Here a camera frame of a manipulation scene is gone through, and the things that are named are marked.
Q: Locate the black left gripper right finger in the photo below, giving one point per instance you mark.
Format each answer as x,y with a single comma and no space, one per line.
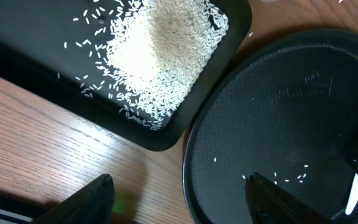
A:
268,203

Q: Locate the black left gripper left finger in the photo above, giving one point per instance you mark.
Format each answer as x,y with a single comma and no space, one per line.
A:
90,205

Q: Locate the black square waste bin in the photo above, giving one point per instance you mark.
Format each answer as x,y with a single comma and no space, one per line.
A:
51,48

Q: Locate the round black tray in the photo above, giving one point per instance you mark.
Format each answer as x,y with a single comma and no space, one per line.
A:
288,112

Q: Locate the white rice heap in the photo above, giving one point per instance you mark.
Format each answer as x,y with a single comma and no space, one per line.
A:
149,54

